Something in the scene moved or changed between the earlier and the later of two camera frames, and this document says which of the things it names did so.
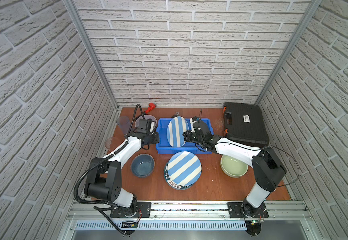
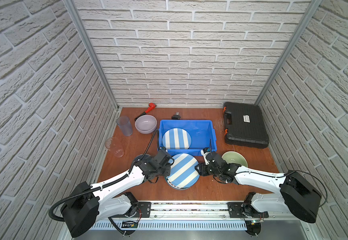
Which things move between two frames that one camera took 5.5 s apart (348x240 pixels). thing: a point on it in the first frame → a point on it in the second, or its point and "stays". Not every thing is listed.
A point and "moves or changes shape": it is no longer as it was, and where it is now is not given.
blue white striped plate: (177, 126) moves or changes shape
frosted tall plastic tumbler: (124, 124) stays
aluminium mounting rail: (193, 210) stays
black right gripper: (188, 136) → (201, 169)
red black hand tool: (152, 106) stays
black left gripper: (157, 139) → (169, 164)
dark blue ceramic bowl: (142, 165) stays
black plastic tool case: (244, 123) stays
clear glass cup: (111, 143) stays
